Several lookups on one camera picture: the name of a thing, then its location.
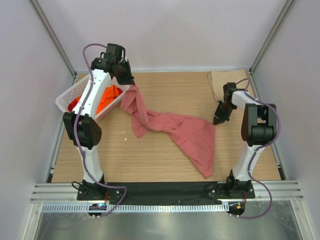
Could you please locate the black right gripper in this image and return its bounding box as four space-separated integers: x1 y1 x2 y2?
213 101 236 125

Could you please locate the pink t shirt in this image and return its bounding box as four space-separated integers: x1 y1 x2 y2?
120 85 216 179

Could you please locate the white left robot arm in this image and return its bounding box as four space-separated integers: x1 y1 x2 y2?
62 57 135 200

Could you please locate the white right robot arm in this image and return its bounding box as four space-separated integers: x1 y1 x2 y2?
213 88 278 199

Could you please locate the orange t shirt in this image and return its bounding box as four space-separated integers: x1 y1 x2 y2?
67 85 123 114

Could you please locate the folded beige t shirt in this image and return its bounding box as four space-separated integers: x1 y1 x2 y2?
207 69 249 102

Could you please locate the white plastic laundry basket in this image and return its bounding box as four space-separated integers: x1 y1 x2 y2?
55 74 130 122

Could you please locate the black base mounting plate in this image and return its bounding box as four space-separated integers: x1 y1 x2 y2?
76 181 256 206

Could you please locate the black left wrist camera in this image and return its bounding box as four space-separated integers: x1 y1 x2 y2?
104 43 126 62

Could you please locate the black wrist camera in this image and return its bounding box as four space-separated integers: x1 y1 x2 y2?
223 82 237 101
104 43 126 62

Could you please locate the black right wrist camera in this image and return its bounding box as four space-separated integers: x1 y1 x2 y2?
223 82 237 101

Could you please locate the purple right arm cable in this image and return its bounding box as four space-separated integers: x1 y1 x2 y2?
229 78 284 220

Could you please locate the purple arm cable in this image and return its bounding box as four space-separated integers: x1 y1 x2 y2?
229 78 284 220
72 42 128 217

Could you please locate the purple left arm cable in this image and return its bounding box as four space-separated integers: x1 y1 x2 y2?
72 42 128 217

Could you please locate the left aluminium frame post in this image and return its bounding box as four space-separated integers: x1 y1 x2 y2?
28 0 77 78

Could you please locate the aluminium frame post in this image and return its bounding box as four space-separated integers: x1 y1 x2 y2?
28 0 77 78
249 0 298 74

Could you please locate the right aluminium frame post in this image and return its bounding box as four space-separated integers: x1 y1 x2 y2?
249 0 298 74

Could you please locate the white slotted cable duct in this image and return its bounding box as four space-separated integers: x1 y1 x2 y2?
41 202 229 214

